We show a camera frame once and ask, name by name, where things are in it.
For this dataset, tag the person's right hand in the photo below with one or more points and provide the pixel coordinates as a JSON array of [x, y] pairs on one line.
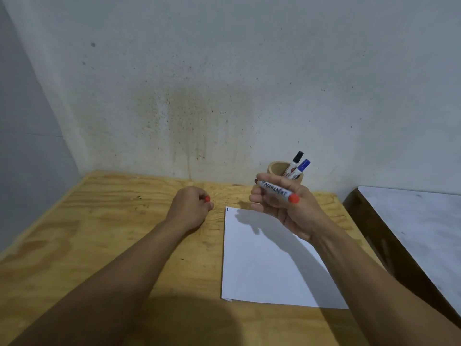
[[295, 210]]

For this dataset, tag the person's left hand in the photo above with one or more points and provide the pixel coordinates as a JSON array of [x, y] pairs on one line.
[[187, 208]]

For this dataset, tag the person's left fingers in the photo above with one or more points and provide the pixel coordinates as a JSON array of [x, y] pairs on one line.
[[207, 203]]

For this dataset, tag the person's right thumb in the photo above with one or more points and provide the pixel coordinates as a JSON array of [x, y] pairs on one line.
[[288, 183]]

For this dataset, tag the white marker with red end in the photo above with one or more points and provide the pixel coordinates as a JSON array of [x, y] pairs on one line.
[[278, 192]]

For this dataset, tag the person's right forearm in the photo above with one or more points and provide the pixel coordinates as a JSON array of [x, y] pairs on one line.
[[381, 288]]

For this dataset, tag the person's left forearm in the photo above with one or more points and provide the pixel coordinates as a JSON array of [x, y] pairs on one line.
[[104, 284]]

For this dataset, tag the wooden pen holder cup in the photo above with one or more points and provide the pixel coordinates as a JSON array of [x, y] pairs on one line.
[[281, 171]]

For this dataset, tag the blue capped marker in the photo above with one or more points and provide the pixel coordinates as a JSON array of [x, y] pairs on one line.
[[300, 169]]

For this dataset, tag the black capped marker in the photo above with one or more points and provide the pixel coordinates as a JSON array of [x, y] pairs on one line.
[[293, 162]]

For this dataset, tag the white paper sheet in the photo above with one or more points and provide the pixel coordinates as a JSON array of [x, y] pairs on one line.
[[266, 263]]

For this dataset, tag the white topped side table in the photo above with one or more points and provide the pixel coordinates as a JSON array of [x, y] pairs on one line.
[[414, 234]]

